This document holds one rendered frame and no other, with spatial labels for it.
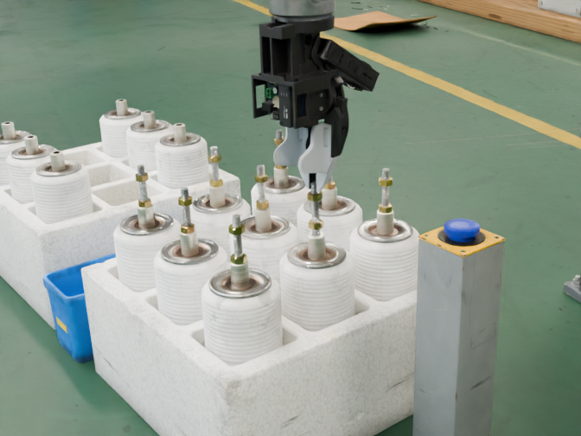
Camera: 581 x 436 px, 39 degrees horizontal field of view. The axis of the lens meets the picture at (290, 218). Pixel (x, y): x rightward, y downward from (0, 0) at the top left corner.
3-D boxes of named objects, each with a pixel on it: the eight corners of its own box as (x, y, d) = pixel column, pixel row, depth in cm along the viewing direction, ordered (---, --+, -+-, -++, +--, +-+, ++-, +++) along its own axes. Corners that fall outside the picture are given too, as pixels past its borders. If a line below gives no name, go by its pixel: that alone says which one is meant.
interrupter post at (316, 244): (306, 262, 105) (306, 238, 104) (308, 253, 108) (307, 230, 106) (325, 262, 105) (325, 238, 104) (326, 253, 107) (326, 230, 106)
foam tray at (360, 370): (295, 294, 150) (292, 201, 143) (458, 391, 121) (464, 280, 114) (95, 372, 129) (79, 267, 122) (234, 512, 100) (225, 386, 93)
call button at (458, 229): (460, 230, 98) (461, 214, 97) (486, 240, 95) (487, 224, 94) (436, 240, 96) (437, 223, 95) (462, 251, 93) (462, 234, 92)
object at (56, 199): (86, 249, 154) (73, 156, 147) (110, 266, 147) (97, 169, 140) (36, 264, 149) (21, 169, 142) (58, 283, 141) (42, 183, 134)
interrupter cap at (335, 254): (284, 271, 103) (284, 266, 103) (290, 245, 110) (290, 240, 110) (345, 271, 103) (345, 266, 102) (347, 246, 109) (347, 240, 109)
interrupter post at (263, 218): (255, 227, 116) (254, 205, 115) (272, 226, 116) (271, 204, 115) (254, 234, 114) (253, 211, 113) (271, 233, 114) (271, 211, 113)
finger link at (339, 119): (311, 153, 100) (308, 82, 97) (321, 150, 102) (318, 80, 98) (340, 160, 97) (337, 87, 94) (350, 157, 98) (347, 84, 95)
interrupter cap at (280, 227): (238, 220, 119) (238, 215, 118) (290, 218, 119) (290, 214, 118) (234, 242, 112) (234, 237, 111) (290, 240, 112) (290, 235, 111)
